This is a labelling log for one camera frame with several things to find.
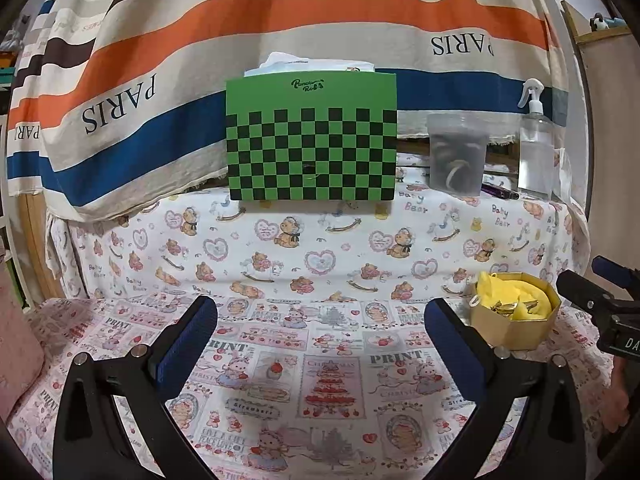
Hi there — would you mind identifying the person's right hand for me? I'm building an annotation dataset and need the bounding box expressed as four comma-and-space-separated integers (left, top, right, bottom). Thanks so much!
602, 355, 640, 461

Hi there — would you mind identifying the bear printed white cloth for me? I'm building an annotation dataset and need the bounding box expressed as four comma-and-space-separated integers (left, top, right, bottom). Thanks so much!
47, 152, 591, 306

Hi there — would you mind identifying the yellow cloth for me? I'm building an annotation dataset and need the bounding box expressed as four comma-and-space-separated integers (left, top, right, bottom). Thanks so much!
475, 272, 551, 322

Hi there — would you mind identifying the round wooden board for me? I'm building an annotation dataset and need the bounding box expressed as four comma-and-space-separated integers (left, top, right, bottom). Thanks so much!
560, 0, 640, 261

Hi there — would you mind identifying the purple pen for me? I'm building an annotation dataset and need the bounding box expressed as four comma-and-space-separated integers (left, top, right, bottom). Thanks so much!
480, 182, 521, 199

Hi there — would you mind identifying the clear spray bottle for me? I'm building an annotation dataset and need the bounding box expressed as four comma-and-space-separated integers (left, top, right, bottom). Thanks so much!
517, 79, 557, 201

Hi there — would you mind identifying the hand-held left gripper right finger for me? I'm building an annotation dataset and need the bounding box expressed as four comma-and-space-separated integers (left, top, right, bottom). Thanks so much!
424, 297, 587, 480

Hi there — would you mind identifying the translucent plastic container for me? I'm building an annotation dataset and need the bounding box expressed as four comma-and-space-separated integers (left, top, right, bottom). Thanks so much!
426, 112, 491, 193

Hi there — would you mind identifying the silver jewelry piece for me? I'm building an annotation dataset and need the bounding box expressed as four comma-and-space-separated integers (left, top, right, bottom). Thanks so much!
492, 300, 538, 317

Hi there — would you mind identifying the pink cushion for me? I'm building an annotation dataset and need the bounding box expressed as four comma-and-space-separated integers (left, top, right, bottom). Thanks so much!
0, 260, 46, 421

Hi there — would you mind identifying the striped cloth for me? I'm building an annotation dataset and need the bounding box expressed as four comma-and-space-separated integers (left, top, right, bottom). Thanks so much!
7, 0, 568, 221

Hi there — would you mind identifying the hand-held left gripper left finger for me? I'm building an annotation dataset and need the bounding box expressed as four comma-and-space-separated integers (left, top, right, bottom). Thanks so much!
52, 295, 218, 480

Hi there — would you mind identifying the pink stamp printed cloth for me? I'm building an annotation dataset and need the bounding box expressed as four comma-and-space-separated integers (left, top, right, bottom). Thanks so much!
7, 285, 616, 480

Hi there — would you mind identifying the small toy figure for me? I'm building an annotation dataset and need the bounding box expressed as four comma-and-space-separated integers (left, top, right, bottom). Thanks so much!
589, 12, 626, 31

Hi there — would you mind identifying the white paper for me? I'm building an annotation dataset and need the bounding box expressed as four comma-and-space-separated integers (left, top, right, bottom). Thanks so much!
245, 51, 376, 78

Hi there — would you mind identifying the green checkered box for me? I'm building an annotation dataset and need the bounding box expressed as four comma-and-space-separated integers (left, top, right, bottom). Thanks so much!
225, 72, 398, 203

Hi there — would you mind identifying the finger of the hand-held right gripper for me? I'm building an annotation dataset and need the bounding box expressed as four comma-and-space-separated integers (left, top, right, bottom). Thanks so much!
591, 255, 640, 286
556, 270, 628, 323

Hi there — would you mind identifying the gold hexagonal box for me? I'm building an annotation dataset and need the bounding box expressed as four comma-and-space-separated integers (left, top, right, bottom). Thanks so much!
468, 271, 560, 351

